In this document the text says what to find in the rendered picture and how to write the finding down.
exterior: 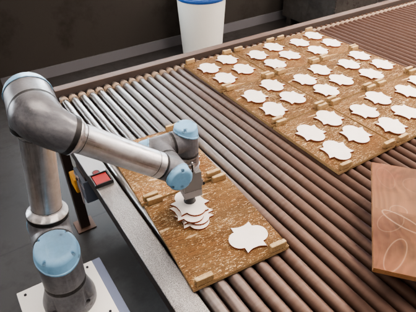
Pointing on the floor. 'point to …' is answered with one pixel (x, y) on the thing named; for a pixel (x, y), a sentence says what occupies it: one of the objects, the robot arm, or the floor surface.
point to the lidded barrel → (200, 23)
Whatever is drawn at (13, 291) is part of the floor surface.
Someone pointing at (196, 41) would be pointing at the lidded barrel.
